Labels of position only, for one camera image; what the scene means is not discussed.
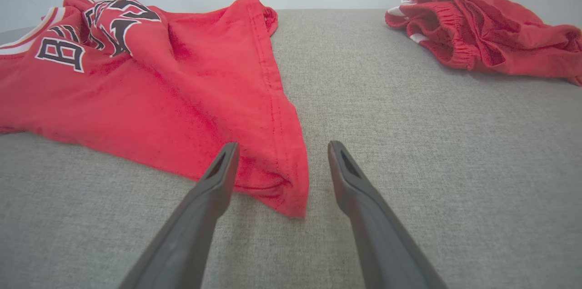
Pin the red basketball jersey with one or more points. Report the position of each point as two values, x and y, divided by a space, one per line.
159 98

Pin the red white basketball shorts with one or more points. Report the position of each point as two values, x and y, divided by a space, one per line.
491 30

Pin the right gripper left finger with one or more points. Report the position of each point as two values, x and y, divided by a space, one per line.
195 225

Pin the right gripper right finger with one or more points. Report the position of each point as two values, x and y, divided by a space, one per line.
377 234

